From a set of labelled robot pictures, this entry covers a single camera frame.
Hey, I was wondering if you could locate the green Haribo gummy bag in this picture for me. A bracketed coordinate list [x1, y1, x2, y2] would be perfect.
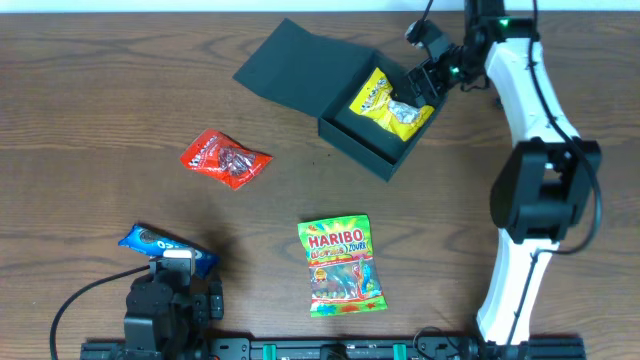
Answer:
[297, 214, 388, 318]

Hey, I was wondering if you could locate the blue Oreo cookie pack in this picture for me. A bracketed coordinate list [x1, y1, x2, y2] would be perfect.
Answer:
[118, 224, 219, 279]

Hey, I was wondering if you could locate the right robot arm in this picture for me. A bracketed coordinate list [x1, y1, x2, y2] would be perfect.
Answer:
[405, 1, 603, 351]

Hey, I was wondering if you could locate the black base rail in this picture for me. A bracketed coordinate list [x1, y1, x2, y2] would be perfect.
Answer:
[79, 335, 586, 360]

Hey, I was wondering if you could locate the red candy bag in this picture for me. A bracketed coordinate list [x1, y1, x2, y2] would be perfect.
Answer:
[180, 129, 273, 190]

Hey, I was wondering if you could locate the yellow sweets bag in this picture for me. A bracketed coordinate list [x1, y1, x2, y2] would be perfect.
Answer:
[349, 67, 435, 142]

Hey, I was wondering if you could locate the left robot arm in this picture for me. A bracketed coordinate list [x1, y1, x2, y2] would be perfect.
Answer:
[113, 248, 224, 360]

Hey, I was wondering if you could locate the black gift box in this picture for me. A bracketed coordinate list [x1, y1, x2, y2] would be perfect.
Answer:
[233, 19, 446, 181]

